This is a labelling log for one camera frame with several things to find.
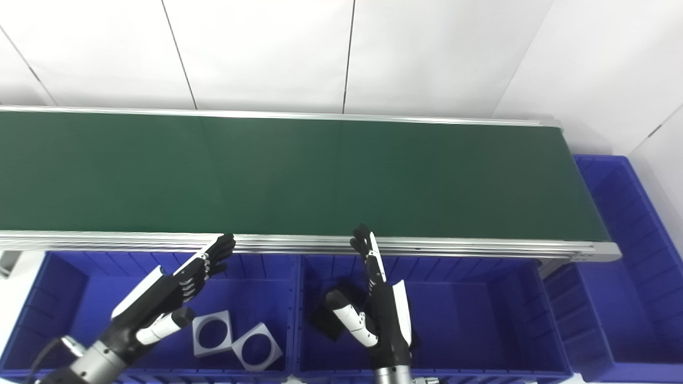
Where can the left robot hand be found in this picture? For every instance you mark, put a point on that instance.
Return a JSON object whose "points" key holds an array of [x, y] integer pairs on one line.
{"points": [[160, 298]]}

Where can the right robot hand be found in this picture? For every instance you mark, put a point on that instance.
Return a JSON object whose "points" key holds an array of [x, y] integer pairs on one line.
{"points": [[392, 320]]}

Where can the blue plastic bin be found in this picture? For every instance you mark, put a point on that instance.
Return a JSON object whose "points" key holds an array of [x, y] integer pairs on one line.
{"points": [[480, 320], [629, 277], [64, 298]]}

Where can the aluminium conveyor leg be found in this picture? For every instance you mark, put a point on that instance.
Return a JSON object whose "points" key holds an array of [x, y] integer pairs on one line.
{"points": [[8, 264]]}

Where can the green conveyor belt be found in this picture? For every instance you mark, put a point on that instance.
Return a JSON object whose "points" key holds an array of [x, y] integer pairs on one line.
{"points": [[453, 248], [320, 176]]}

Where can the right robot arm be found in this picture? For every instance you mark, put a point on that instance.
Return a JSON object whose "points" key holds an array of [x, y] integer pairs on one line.
{"points": [[392, 376]]}

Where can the black block part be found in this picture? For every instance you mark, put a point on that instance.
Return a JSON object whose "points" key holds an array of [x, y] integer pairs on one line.
{"points": [[328, 322]]}

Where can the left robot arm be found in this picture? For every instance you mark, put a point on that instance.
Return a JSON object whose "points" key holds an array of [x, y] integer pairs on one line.
{"points": [[90, 365]]}

